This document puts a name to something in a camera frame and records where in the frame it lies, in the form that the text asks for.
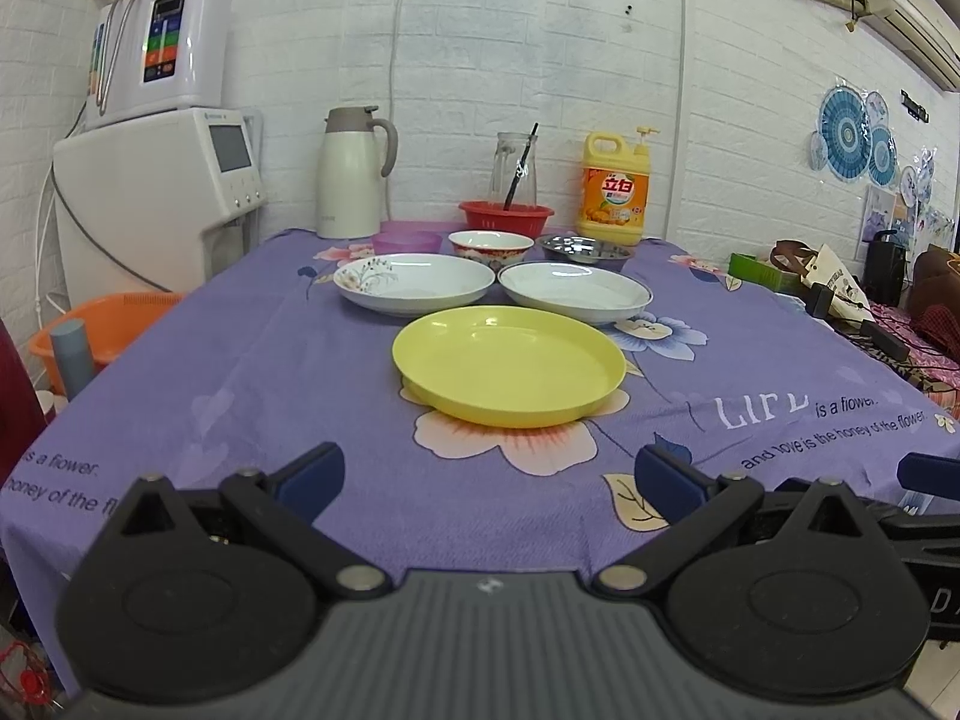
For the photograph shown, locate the purple floral tablecloth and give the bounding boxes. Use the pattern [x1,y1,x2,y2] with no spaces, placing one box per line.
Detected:
[2,229,958,688]

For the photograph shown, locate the white water purifier unit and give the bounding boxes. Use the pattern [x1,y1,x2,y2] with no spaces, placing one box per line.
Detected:
[85,0,231,128]

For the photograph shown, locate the green box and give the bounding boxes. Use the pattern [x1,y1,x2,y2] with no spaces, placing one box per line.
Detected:
[727,252,802,294]

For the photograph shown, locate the white floral ceramic plate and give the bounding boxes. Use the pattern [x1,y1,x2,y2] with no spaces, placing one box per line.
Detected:
[334,254,494,317]

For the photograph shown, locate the white water dispenser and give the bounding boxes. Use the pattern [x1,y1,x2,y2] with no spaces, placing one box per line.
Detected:
[52,107,267,305]

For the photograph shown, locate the clear glass jar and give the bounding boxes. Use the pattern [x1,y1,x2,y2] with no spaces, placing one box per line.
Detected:
[490,132,539,205]

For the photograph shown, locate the red patterned ceramic bowl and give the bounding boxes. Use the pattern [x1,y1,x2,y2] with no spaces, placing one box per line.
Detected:
[448,231,535,271]

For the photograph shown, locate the white thermos jug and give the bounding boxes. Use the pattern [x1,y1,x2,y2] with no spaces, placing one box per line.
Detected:
[316,106,398,239]

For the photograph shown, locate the yellow dish soap bottle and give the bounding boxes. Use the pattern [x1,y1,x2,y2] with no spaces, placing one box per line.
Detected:
[576,127,658,247]

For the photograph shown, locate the beige printed bag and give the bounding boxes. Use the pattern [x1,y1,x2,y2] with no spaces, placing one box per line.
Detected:
[800,244,874,323]

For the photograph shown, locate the red plastic basket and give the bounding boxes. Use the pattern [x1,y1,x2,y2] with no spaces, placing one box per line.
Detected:
[459,200,555,239]

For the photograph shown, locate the orange plastic basin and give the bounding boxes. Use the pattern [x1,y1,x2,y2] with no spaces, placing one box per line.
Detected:
[28,293,185,395]

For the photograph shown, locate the stainless steel bowl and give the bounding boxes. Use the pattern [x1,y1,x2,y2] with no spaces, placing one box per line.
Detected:
[537,234,633,271]

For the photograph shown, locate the purple plastic bowl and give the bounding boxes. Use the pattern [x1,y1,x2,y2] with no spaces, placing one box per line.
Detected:
[373,229,443,255]

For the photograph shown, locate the white air conditioner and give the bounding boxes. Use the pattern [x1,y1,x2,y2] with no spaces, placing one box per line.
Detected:
[856,0,960,93]

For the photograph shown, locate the yellow plastic plate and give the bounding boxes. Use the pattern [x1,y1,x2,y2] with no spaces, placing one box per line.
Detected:
[392,305,626,429]

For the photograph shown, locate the blue paper fan decoration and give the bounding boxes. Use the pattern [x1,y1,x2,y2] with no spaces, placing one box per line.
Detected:
[817,85,871,182]

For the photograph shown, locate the black container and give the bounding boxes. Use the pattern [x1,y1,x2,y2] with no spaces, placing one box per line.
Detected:
[862,229,907,307]

